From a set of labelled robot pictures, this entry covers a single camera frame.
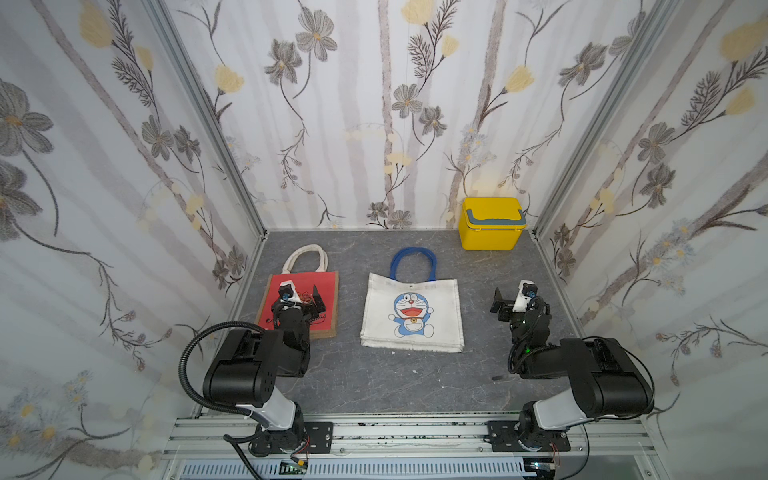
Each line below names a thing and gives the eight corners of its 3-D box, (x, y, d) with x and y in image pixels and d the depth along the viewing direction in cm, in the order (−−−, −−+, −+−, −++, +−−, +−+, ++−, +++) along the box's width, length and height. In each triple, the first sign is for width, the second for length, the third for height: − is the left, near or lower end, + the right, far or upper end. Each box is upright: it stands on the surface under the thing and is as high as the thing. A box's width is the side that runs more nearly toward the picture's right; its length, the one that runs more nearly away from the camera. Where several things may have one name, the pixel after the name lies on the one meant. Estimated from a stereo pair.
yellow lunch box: (462, 254, 116) (471, 226, 104) (456, 223, 127) (463, 195, 115) (516, 254, 116) (530, 226, 104) (505, 223, 127) (517, 195, 116)
